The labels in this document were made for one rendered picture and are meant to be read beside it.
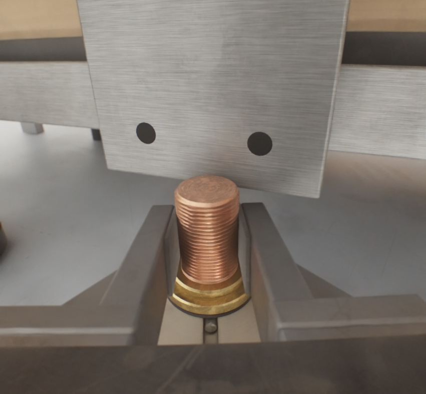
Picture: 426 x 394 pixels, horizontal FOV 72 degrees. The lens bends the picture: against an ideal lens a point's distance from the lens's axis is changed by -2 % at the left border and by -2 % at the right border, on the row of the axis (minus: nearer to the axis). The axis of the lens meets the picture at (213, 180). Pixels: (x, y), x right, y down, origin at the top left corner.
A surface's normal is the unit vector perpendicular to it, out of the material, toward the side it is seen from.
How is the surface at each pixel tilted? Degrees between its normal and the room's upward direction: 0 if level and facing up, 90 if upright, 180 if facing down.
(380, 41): 90
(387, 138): 90
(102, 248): 180
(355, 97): 90
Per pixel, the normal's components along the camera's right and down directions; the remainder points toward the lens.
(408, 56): -0.32, 0.43
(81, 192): -0.02, -0.89
